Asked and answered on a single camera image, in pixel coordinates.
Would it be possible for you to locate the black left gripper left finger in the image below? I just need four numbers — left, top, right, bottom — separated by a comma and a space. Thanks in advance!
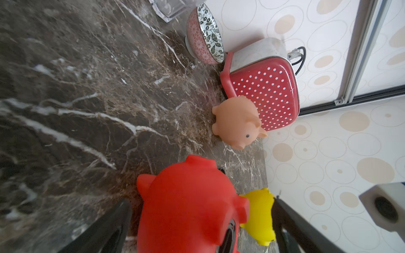
60, 199, 132, 253

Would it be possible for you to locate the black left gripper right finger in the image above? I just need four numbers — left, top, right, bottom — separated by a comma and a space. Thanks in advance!
271, 197, 343, 253

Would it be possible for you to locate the red piggy bank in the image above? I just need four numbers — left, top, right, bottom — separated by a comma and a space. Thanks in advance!
137, 155, 250, 253

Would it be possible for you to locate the yellow piggy bank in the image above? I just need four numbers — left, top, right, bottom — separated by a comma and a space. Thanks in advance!
240, 188, 276, 247

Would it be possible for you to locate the pink piggy bank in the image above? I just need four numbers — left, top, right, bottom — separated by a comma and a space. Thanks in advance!
212, 96, 267, 150

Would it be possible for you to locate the red polka dot toaster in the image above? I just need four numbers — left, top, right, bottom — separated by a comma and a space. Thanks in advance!
220, 38, 306, 131

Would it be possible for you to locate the floral patterned bowl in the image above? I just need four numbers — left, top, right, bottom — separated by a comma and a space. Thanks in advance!
185, 3, 225, 65

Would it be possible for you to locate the clear drinking glass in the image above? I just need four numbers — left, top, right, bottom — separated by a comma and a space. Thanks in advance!
149, 0, 206, 23

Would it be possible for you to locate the aluminium frame rail back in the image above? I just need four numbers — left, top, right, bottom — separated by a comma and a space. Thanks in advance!
334, 0, 392, 106

